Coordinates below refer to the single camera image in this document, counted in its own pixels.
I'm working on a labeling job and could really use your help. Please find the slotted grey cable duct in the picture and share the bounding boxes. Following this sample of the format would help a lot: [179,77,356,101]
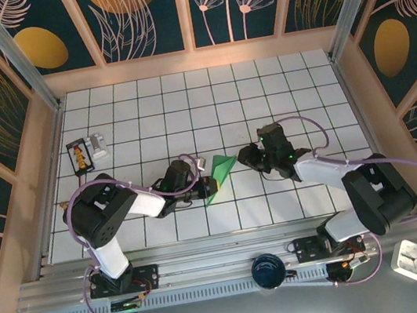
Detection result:
[35,266,332,313]

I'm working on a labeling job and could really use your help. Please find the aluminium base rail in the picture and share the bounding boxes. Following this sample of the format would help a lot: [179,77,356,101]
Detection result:
[11,202,417,313]

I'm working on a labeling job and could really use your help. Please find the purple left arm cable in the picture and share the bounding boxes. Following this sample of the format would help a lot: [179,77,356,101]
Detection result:
[56,150,225,313]

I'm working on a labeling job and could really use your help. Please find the white plastic block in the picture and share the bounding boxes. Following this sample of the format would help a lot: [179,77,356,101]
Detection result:
[84,130,112,163]

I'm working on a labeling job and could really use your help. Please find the black box with orange spring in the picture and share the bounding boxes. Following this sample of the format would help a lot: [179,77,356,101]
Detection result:
[65,136,96,176]

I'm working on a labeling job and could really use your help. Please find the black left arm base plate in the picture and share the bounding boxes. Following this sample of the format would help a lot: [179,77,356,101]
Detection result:
[87,262,163,301]

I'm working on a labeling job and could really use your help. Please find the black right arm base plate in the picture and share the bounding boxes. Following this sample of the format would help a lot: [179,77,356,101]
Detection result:
[292,227,367,265]

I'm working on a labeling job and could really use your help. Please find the dark blue round cap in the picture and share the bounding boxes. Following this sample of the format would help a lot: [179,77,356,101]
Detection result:
[247,248,298,293]

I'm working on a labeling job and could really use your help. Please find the small circuit board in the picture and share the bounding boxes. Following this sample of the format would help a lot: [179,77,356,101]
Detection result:
[108,297,146,313]
[326,253,374,285]

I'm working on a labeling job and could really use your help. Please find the green square paper sheet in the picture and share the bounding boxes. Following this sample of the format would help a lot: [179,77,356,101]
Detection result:
[198,151,245,209]

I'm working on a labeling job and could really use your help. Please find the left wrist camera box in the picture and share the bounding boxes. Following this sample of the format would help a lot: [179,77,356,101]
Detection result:
[192,155,210,173]

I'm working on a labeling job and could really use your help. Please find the aluminium table side rail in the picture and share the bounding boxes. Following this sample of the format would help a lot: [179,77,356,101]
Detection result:
[329,44,417,224]
[9,97,92,282]

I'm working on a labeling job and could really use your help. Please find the white square clock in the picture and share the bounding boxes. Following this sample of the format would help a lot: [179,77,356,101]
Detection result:
[387,237,417,286]

